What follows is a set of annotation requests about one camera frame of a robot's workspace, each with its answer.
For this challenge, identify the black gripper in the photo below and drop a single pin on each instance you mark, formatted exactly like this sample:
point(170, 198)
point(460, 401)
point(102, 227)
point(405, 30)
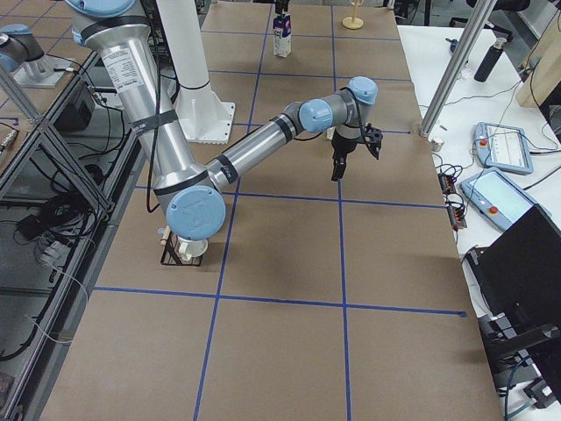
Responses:
point(280, 6)
point(342, 146)

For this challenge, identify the white purple milk carton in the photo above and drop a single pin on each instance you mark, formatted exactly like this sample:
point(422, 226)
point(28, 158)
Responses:
point(282, 35)

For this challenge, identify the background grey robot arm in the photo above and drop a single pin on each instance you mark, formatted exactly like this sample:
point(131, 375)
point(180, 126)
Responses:
point(23, 56)

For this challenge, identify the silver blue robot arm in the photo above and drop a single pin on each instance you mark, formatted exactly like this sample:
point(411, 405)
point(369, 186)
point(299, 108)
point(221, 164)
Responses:
point(186, 139)

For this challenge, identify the white cup in rack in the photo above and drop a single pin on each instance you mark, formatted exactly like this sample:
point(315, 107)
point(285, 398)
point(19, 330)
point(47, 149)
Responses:
point(190, 249)

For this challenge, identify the wooden stand with round base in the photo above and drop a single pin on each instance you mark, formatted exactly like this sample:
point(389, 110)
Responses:
point(354, 22)

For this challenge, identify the small silver cylinder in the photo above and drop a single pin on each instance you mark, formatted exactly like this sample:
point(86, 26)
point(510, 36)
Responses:
point(436, 144)

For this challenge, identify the black orange connector strip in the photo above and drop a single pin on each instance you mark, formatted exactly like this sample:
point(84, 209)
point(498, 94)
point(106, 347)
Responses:
point(453, 201)

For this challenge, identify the lower blue teach pendant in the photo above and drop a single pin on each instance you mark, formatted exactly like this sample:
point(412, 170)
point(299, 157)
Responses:
point(497, 197)

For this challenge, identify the blue teach pendant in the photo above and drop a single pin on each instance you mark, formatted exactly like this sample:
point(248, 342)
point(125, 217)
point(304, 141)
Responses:
point(497, 197)
point(502, 146)

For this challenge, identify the upper blue teach pendant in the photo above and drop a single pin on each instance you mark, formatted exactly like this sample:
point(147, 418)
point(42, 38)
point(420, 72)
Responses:
point(502, 146)

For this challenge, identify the black water bottle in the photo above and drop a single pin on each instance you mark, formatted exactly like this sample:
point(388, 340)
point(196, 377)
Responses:
point(490, 59)

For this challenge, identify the black laptop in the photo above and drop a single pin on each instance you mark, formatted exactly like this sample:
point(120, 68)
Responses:
point(519, 274)

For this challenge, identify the wooden board at edge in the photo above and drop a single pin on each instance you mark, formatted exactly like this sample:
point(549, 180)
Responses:
point(544, 76)

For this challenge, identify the black power adapter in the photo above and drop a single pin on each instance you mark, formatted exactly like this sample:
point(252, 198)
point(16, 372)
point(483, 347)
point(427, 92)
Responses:
point(30, 227)

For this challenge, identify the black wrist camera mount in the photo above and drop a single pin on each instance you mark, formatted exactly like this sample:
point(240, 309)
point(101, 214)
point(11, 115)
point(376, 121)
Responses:
point(372, 138)

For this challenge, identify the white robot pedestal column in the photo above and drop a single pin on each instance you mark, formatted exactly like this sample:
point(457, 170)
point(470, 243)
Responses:
point(203, 116)

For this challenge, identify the black wire rack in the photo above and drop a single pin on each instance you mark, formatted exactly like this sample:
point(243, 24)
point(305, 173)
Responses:
point(172, 257)

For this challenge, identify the aluminium frame post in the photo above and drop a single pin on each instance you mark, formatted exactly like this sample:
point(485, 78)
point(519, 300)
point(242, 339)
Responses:
point(467, 40)

